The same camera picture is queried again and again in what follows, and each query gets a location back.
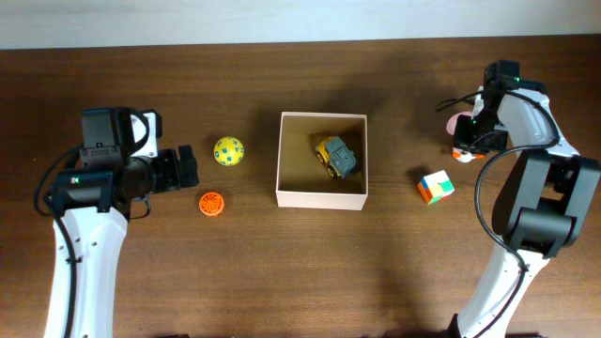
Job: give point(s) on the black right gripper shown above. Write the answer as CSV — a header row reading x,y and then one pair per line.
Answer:
x,y
461,140

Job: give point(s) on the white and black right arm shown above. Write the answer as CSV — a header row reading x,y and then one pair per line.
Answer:
x,y
541,207

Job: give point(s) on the orange round lattice toy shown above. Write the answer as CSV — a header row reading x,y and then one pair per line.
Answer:
x,y
211,204

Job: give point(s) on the colourful puzzle cube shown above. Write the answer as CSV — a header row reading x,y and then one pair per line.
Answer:
x,y
435,186

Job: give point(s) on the white open cardboard box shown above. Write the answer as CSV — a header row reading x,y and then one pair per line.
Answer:
x,y
307,178

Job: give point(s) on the yellow and grey toy truck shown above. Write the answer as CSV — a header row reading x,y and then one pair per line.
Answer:
x,y
339,160

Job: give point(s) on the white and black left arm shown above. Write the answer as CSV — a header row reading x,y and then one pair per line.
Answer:
x,y
118,163

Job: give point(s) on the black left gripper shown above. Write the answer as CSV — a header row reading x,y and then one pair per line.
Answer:
x,y
178,177

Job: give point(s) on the yellow ball with blue letters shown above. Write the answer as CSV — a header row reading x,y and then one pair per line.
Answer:
x,y
228,151

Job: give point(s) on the white duck toy pink hat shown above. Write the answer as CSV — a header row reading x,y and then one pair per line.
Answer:
x,y
459,154

